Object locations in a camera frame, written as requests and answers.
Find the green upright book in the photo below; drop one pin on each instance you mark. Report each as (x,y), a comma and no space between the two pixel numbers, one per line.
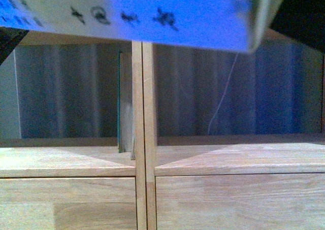
(118,104)

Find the upper right wooden drawer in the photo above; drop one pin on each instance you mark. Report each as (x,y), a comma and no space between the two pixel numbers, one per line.
(269,201)

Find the wooden shelf unit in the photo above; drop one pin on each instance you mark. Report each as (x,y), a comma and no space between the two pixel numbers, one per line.
(68,157)
(212,155)

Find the left wooden shelf unit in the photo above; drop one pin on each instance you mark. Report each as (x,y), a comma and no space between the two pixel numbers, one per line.
(68,157)

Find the white blue book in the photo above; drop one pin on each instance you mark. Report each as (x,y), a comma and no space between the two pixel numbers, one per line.
(227,25)

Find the right wooden shelf unit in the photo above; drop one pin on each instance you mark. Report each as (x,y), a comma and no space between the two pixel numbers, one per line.
(212,155)

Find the wooden drawer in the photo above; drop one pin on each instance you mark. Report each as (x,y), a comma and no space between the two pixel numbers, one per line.
(269,201)
(68,203)

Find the upper left wooden drawer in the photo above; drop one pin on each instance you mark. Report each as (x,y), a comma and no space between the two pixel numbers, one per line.
(68,203)

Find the grey curtain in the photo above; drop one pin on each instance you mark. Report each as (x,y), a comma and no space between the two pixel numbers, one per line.
(203,93)

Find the thin grey upright book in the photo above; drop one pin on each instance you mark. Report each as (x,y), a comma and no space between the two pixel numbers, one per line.
(127,141)

